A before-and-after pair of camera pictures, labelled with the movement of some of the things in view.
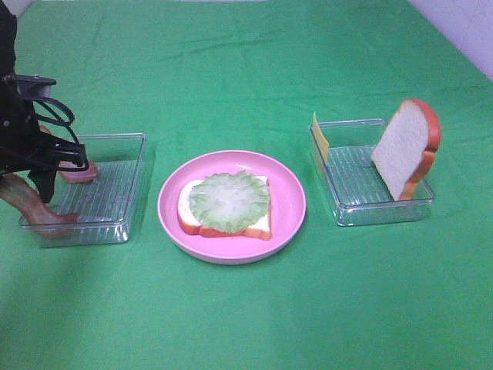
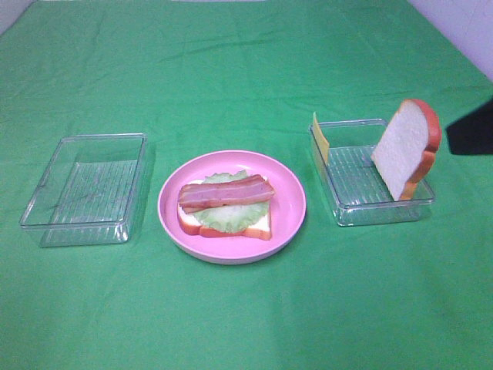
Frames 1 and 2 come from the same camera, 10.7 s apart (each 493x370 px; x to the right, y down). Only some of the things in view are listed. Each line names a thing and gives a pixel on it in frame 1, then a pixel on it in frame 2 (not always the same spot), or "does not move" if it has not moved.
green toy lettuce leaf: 230,203 does not move
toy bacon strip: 75,176 to 193,208
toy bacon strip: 18,189 to 197,193
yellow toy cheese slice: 322,142 does not move
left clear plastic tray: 106,204 does not move
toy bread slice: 192,224 does not move
